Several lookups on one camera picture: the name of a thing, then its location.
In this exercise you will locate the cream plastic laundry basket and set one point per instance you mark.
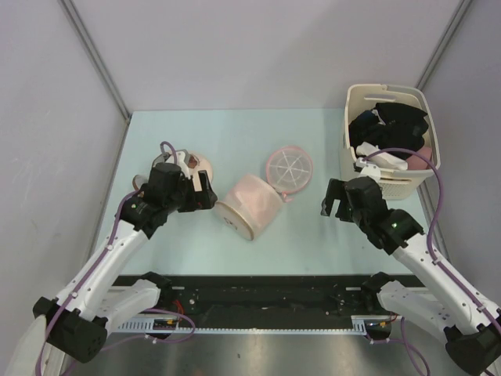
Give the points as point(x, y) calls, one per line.
point(362, 97)

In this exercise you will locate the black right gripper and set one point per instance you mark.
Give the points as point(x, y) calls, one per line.
point(335, 191)

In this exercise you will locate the beige bra on table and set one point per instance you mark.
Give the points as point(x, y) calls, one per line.
point(197, 162)

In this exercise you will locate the black clothes in basket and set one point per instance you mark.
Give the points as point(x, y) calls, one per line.
point(390, 125)

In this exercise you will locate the pink mesh cylindrical laundry bag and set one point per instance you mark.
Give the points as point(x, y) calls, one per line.
point(249, 207)

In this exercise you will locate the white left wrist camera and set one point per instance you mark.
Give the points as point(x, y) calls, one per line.
point(182, 159)

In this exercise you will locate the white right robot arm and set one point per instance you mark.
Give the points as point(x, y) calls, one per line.
point(465, 321)

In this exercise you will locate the pink round mesh laundry bag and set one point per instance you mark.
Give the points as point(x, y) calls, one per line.
point(288, 171)

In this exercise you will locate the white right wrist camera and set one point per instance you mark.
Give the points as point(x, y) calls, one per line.
point(367, 169)

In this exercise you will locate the white garment in basket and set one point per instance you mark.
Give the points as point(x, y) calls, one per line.
point(382, 160)

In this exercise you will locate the pink garment in basket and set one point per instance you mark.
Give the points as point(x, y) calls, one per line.
point(416, 163)

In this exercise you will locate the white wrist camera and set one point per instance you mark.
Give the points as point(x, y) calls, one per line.
point(367, 169)
point(182, 159)

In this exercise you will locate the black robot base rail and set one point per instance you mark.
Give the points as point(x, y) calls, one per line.
point(344, 304)

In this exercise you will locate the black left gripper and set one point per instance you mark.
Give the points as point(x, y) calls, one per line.
point(204, 199)

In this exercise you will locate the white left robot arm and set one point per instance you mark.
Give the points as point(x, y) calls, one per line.
point(78, 320)

